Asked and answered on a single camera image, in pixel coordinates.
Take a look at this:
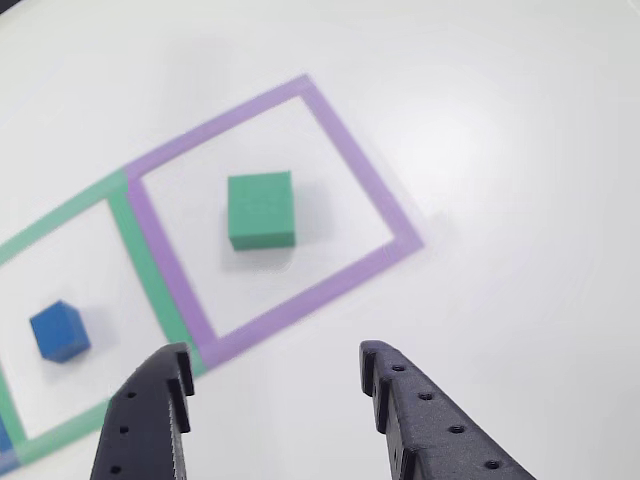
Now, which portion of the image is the green square frame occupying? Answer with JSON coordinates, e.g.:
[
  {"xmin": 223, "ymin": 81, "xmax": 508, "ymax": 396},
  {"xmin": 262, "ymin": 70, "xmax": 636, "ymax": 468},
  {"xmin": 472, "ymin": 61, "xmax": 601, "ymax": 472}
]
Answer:
[{"xmin": 0, "ymin": 167, "xmax": 209, "ymax": 466}]

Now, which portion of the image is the blue square frame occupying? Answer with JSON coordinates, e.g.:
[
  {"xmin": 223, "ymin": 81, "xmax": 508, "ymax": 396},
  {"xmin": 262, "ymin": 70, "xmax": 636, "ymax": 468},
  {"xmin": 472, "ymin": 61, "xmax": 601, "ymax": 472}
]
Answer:
[{"xmin": 0, "ymin": 414, "xmax": 21, "ymax": 474}]

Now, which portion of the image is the purple square frame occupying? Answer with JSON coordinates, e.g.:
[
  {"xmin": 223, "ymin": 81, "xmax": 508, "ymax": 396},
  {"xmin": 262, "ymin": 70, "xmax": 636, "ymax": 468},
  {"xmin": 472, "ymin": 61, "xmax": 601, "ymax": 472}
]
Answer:
[{"xmin": 123, "ymin": 73, "xmax": 426, "ymax": 369}]

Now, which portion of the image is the green cube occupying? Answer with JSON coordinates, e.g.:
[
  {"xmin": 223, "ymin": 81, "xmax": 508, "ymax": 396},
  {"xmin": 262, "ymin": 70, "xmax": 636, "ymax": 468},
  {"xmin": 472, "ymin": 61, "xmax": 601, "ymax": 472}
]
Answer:
[{"xmin": 227, "ymin": 170, "xmax": 297, "ymax": 251}]

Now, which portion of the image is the small blue cube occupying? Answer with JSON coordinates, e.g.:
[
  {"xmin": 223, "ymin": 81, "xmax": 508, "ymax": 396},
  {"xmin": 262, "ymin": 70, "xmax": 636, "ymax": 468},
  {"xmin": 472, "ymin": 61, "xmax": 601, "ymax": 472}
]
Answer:
[{"xmin": 28, "ymin": 299, "xmax": 92, "ymax": 364}]

